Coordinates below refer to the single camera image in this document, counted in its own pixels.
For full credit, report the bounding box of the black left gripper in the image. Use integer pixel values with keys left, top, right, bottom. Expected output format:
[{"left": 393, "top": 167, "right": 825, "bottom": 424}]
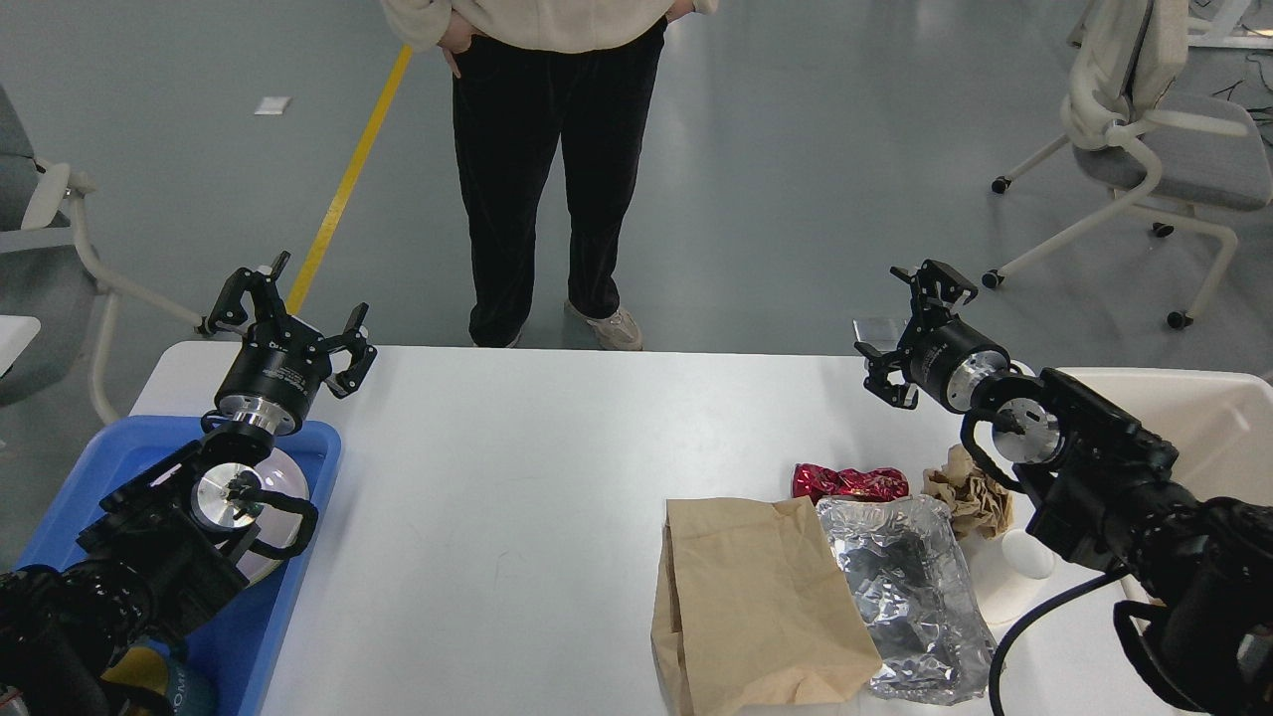
[{"left": 197, "top": 251, "right": 378, "bottom": 437}]

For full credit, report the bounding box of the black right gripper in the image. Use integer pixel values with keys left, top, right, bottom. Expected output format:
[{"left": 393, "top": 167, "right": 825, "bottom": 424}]
[{"left": 853, "top": 260, "right": 1012, "bottom": 414}]

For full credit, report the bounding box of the pink plate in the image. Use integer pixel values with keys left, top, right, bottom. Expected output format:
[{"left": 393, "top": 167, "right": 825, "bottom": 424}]
[{"left": 237, "top": 447, "right": 311, "bottom": 586}]

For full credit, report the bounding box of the crushed red can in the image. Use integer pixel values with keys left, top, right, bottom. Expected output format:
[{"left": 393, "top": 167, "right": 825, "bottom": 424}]
[{"left": 791, "top": 462, "right": 910, "bottom": 503}]

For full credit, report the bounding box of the brown paper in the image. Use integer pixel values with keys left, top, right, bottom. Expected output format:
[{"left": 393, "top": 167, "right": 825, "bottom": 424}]
[{"left": 923, "top": 445, "right": 1015, "bottom": 541}]

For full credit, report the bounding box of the white paper cup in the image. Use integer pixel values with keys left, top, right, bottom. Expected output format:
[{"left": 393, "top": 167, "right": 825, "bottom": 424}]
[{"left": 960, "top": 527, "right": 1057, "bottom": 629}]

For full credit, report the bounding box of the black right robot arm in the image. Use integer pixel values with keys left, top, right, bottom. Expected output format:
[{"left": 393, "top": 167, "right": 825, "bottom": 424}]
[{"left": 855, "top": 260, "right": 1272, "bottom": 715}]

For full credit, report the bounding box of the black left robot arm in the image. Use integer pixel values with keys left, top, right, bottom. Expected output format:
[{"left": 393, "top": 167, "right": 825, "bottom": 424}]
[{"left": 3, "top": 254, "right": 377, "bottom": 715}]

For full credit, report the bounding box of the crumpled aluminium foil tray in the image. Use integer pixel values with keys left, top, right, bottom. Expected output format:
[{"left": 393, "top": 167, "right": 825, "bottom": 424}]
[{"left": 816, "top": 496, "right": 995, "bottom": 706}]

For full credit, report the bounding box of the grey chair at left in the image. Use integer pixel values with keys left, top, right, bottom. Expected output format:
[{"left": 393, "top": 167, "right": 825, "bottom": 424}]
[{"left": 1, "top": 93, "right": 202, "bottom": 426}]

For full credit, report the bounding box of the white table at left edge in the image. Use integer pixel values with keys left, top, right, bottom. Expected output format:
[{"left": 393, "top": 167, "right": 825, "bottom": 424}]
[{"left": 0, "top": 313, "right": 41, "bottom": 376}]

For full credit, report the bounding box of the white grey office chair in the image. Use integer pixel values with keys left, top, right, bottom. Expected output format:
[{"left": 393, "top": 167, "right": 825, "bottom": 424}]
[{"left": 981, "top": 1, "right": 1270, "bottom": 330}]

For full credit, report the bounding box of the blue plastic tray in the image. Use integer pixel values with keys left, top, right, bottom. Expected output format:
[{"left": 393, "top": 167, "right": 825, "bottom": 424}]
[{"left": 17, "top": 417, "right": 341, "bottom": 715}]

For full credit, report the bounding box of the brown paper bag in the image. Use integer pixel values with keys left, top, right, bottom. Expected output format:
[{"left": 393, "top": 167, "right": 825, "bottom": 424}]
[{"left": 651, "top": 497, "right": 882, "bottom": 715}]

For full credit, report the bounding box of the white plastic bin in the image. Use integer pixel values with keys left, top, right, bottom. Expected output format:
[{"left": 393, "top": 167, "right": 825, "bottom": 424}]
[{"left": 1054, "top": 367, "right": 1273, "bottom": 608}]

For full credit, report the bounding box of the person in black trousers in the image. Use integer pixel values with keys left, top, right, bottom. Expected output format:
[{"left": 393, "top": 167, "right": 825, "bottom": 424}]
[{"left": 381, "top": 1, "right": 718, "bottom": 352}]

